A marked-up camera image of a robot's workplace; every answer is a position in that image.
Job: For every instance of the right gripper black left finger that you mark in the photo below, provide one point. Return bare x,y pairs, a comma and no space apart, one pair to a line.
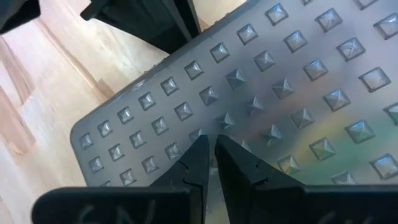
196,168

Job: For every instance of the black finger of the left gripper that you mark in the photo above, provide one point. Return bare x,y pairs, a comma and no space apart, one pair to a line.
15,12
149,21

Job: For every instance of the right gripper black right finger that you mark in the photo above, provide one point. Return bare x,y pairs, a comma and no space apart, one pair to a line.
242,180

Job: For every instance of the studded clear box lid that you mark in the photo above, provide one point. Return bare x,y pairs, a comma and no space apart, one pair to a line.
280,62

